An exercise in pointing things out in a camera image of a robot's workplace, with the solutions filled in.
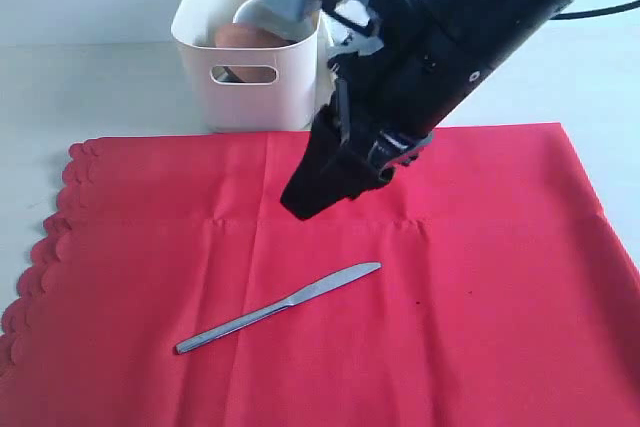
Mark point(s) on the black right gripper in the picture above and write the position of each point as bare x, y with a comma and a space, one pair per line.
433, 54

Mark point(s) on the metal table knife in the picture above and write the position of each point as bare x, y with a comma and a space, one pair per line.
320, 287

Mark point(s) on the red table cloth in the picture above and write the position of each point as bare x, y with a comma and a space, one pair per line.
504, 298

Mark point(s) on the brown wooden plate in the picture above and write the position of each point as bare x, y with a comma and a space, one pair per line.
241, 35

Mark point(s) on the white ceramic bowl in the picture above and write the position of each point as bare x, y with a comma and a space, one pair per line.
256, 13

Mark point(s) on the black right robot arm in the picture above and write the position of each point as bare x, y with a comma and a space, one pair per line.
511, 23

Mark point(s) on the cream plastic storage bin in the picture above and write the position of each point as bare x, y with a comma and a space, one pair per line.
286, 104

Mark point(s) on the white perforated plastic basket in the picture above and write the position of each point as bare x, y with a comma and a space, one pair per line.
331, 34

